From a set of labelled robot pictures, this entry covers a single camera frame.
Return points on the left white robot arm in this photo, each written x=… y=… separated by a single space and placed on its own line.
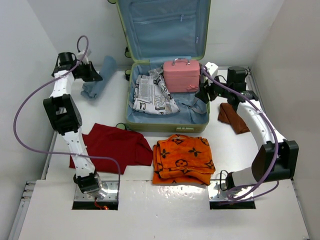
x=66 y=119

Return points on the metal base plate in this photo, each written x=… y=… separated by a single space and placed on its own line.
x=107 y=193
x=217 y=191

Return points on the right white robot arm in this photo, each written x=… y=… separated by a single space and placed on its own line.
x=277 y=156

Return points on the white newspaper print garment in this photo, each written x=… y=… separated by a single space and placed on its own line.
x=151 y=95

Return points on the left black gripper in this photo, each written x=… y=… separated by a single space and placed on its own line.
x=93 y=75

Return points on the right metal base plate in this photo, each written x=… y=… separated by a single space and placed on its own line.
x=217 y=191

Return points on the red shirt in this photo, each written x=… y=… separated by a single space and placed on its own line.
x=128 y=148

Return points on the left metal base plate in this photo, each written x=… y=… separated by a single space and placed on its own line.
x=107 y=193

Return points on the pink cosmetic case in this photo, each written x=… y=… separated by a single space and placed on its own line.
x=182 y=75

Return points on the brown towel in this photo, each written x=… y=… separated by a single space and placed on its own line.
x=227 y=115

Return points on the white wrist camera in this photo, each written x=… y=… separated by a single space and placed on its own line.
x=212 y=69
x=84 y=55

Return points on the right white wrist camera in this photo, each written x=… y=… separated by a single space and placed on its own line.
x=212 y=69

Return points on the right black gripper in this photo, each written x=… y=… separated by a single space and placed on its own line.
x=202 y=94

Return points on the orange patterned towel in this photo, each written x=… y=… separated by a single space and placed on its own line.
x=182 y=159

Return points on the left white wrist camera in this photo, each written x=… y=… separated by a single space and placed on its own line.
x=84 y=55

